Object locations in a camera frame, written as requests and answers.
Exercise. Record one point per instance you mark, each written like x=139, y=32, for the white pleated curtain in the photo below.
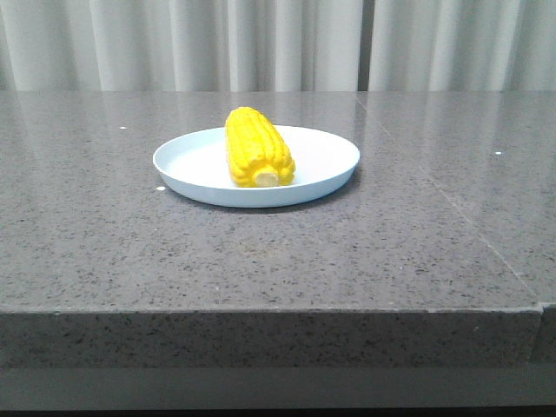
x=278, y=45

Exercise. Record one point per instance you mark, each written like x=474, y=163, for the light blue round plate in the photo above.
x=194, y=165

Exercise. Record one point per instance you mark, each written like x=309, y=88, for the yellow corn cob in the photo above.
x=257, y=155

